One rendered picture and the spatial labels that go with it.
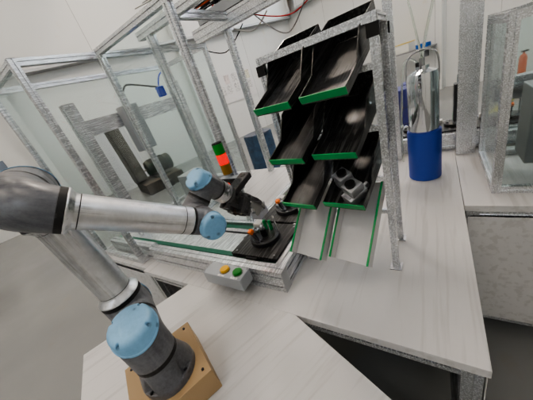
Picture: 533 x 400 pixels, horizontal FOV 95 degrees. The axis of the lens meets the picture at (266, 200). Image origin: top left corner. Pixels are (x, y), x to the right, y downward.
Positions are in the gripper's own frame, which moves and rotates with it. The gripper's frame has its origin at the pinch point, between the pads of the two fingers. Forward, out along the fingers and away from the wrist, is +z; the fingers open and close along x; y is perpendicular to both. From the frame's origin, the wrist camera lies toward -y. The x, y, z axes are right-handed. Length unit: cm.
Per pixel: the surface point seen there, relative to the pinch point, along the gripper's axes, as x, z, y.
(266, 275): 7.4, 4.3, 27.1
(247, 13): -41, 0, -134
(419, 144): 55, 53, -51
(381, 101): 50, -21, -22
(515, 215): 90, 58, -15
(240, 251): -9.9, 6.7, 19.7
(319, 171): 27.5, -4.3, -11.5
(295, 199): 21.2, -7.0, 0.0
